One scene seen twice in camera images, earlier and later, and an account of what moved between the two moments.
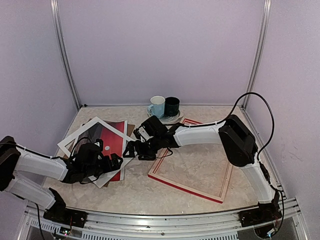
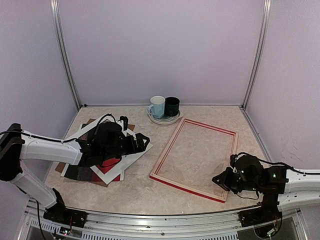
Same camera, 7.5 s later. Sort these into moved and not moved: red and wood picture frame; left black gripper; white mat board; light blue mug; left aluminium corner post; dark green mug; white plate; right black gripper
Moved: left black gripper; right black gripper; white mat board
Not moved: dark green mug; red and wood picture frame; light blue mug; white plate; left aluminium corner post
